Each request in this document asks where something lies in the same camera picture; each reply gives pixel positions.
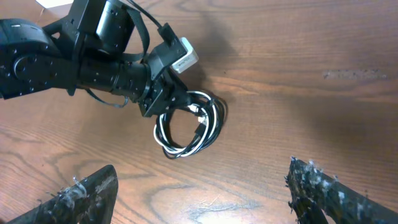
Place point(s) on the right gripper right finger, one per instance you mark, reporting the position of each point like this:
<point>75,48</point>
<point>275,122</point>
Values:
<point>317,197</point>

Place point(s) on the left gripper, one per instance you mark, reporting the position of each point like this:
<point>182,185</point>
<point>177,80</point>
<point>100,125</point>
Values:
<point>165,91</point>

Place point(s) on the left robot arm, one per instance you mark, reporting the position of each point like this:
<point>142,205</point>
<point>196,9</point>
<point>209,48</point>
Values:
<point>97,46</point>

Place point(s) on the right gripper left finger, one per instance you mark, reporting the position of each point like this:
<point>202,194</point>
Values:
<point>90,200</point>

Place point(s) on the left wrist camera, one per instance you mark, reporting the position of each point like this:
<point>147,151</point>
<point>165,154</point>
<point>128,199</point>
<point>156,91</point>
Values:
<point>189,59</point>

